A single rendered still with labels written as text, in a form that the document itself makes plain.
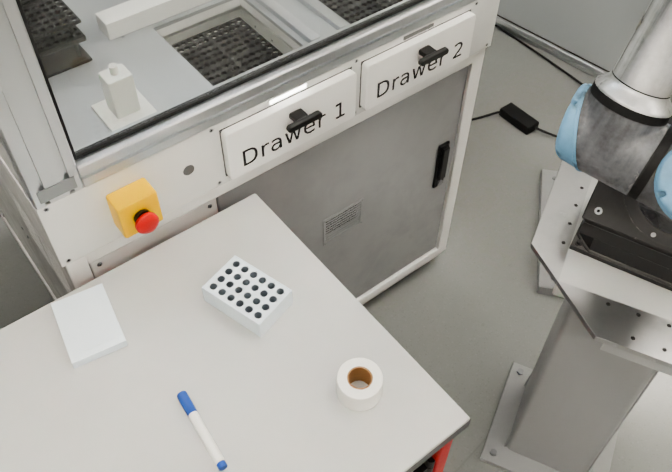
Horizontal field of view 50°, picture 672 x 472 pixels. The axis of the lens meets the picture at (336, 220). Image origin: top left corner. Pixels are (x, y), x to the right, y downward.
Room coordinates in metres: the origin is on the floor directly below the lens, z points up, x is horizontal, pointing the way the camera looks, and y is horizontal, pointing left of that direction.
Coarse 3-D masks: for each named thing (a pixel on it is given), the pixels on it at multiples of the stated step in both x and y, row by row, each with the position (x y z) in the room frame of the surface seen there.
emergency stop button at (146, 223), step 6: (144, 216) 0.76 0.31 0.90; (150, 216) 0.76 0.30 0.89; (156, 216) 0.77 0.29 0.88; (138, 222) 0.75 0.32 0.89; (144, 222) 0.75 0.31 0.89; (150, 222) 0.76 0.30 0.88; (156, 222) 0.76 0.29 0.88; (138, 228) 0.75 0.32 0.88; (144, 228) 0.75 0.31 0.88; (150, 228) 0.76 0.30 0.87
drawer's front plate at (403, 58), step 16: (464, 16) 1.28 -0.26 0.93; (432, 32) 1.23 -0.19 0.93; (448, 32) 1.24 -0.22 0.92; (464, 32) 1.27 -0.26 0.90; (400, 48) 1.17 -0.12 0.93; (416, 48) 1.19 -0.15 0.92; (448, 48) 1.25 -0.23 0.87; (464, 48) 1.28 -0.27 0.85; (368, 64) 1.12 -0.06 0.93; (384, 64) 1.14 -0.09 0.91; (400, 64) 1.16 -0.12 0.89; (416, 64) 1.19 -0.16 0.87; (448, 64) 1.25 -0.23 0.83; (368, 80) 1.11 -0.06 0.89; (400, 80) 1.17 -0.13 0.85; (416, 80) 1.20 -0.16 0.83; (368, 96) 1.12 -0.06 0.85; (384, 96) 1.14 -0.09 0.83
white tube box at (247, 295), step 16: (224, 272) 0.72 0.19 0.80; (240, 272) 0.72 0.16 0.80; (256, 272) 0.72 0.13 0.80; (208, 288) 0.69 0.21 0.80; (224, 288) 0.69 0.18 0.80; (240, 288) 0.69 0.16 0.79; (256, 288) 0.70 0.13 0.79; (272, 288) 0.70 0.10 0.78; (288, 288) 0.69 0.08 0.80; (224, 304) 0.66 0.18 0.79; (240, 304) 0.67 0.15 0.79; (256, 304) 0.67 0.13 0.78; (272, 304) 0.66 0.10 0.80; (288, 304) 0.68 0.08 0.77; (240, 320) 0.65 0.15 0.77; (256, 320) 0.63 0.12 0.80; (272, 320) 0.65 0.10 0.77
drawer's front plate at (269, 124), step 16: (336, 80) 1.07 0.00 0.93; (352, 80) 1.09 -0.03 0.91; (304, 96) 1.02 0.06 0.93; (320, 96) 1.04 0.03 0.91; (336, 96) 1.07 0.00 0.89; (352, 96) 1.09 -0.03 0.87; (272, 112) 0.98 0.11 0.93; (288, 112) 1.00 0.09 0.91; (336, 112) 1.07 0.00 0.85; (352, 112) 1.09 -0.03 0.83; (240, 128) 0.94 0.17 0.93; (256, 128) 0.95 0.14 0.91; (272, 128) 0.97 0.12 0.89; (320, 128) 1.04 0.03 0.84; (224, 144) 0.92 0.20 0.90; (240, 144) 0.93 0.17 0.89; (256, 144) 0.95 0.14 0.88; (272, 144) 0.97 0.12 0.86; (288, 144) 0.99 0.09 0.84; (224, 160) 0.93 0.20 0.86; (240, 160) 0.93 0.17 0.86; (256, 160) 0.95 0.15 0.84
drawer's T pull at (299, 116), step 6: (300, 108) 1.01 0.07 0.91; (294, 114) 0.99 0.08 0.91; (300, 114) 0.99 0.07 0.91; (306, 114) 0.99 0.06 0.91; (312, 114) 0.99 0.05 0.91; (318, 114) 0.99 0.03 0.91; (294, 120) 0.98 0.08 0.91; (300, 120) 0.98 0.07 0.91; (306, 120) 0.98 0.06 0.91; (312, 120) 0.99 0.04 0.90; (288, 126) 0.96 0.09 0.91; (294, 126) 0.96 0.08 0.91; (300, 126) 0.97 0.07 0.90
